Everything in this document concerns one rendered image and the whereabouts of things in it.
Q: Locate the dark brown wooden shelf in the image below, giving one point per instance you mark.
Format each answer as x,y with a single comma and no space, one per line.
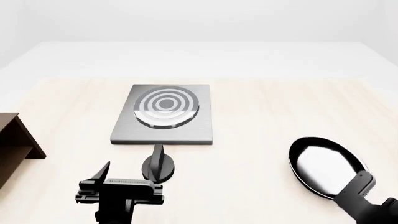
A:
15,149

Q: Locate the round ringed burner plate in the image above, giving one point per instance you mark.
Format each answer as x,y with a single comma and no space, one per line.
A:
166,104

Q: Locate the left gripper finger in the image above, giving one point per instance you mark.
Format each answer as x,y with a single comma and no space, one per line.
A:
100,175
150,171

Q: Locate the black frying pan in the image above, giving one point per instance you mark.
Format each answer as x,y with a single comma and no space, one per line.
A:
323,168

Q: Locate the grey metal stove base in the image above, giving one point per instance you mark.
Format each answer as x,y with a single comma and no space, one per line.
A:
124,130

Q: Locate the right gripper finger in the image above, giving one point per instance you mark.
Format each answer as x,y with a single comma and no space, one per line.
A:
363,183

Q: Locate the black stove knob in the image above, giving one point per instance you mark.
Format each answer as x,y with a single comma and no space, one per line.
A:
161,163

